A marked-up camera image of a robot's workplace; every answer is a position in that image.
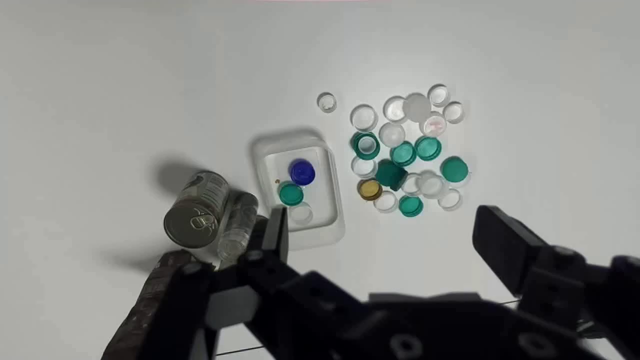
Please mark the blue bottle cap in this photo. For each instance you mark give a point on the blue bottle cap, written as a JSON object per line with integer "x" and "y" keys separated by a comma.
{"x": 300, "y": 170}

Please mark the grey white bottle cap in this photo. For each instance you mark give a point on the grey white bottle cap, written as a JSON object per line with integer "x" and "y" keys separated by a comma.
{"x": 417, "y": 106}

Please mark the small white bottle cap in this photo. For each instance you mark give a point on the small white bottle cap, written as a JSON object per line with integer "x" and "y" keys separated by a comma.
{"x": 327, "y": 100}

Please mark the gold bottle cap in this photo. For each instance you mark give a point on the gold bottle cap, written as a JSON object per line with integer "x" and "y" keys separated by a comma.
{"x": 369, "y": 188}

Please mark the clear plastic container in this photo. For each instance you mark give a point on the clear plastic container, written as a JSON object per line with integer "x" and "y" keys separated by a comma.
{"x": 321, "y": 196}

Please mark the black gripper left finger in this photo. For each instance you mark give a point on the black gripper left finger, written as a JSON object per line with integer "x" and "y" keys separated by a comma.
{"x": 276, "y": 232}

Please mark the green cap holding white cap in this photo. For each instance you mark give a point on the green cap holding white cap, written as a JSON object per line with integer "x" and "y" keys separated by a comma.
{"x": 353, "y": 142}

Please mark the white cap inside green cap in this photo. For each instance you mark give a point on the white cap inside green cap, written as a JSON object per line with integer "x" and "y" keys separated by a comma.
{"x": 367, "y": 144}

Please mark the dark green bottle cap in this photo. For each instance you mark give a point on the dark green bottle cap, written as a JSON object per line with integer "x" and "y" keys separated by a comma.
{"x": 399, "y": 181}
{"x": 384, "y": 173}

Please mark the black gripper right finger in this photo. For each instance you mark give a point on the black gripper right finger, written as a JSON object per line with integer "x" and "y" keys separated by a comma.
{"x": 507, "y": 247}

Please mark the brown foil pouch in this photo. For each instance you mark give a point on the brown foil pouch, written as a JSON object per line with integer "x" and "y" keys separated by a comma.
{"x": 141, "y": 313}

